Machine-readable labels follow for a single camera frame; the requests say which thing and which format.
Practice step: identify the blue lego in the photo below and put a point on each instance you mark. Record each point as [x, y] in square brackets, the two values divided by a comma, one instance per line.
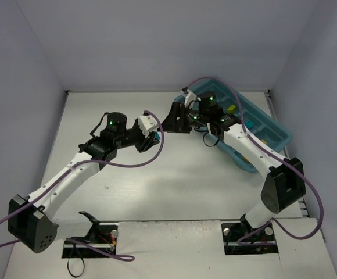
[249, 124]

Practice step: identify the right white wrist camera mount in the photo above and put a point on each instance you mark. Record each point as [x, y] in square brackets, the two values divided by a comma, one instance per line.
[189, 96]

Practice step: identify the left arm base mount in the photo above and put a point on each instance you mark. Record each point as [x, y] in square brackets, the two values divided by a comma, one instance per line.
[101, 235]

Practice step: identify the blue small lego brick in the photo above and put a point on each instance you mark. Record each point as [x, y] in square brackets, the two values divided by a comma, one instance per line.
[156, 135]

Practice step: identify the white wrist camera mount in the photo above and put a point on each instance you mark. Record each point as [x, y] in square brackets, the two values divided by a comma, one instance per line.
[147, 124]
[189, 96]

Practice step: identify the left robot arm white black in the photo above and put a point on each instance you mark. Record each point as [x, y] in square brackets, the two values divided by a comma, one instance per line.
[31, 218]

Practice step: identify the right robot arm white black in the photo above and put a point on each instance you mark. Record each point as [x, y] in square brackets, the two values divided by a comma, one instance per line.
[283, 185]

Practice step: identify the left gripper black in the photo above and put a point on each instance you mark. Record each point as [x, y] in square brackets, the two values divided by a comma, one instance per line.
[144, 142]

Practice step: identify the green curved lego piece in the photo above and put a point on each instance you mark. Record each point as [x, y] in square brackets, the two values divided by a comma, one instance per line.
[231, 109]

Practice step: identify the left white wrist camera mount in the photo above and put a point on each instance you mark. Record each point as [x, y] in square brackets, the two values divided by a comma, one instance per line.
[147, 124]

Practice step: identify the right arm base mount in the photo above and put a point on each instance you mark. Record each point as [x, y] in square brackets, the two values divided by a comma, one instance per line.
[237, 242]

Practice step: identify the teal divided plastic tray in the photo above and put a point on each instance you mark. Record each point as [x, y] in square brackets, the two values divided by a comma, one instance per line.
[244, 125]

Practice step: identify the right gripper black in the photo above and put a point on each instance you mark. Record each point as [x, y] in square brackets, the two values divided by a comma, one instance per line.
[180, 118]

